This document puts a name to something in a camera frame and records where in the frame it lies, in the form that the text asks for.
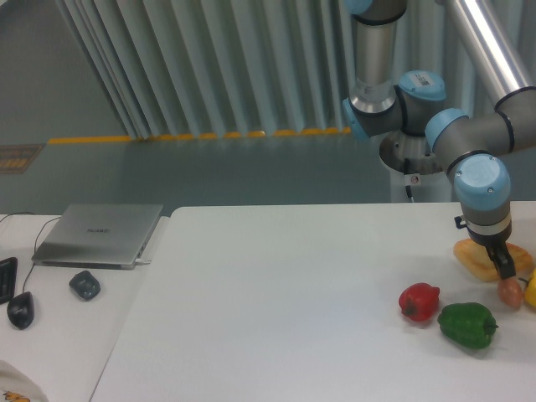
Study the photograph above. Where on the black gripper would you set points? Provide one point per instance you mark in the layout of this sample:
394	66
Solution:
493	237

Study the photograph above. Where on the golden triangular bread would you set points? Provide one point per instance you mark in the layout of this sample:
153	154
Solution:
475	259

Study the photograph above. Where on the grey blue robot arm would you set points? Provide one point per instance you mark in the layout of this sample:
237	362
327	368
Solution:
468	150

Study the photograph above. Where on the brown egg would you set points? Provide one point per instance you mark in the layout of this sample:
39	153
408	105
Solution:
510	292

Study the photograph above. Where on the yellow bell pepper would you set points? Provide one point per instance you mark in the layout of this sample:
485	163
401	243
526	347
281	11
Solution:
529	292

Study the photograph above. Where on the green bell pepper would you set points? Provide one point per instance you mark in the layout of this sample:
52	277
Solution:
470	324

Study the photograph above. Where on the red bell pepper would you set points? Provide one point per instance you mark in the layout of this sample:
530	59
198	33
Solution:
419	302

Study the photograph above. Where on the silver closed laptop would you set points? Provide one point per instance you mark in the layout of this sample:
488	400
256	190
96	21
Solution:
107	236

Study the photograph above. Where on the small dark grey case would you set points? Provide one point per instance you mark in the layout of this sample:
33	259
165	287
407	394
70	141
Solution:
85	285

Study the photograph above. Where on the black computer mouse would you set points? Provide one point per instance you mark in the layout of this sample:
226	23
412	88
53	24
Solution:
20	310

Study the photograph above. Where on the black keyboard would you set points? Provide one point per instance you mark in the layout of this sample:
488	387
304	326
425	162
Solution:
8	277

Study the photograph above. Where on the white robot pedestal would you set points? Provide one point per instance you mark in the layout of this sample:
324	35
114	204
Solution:
414	172

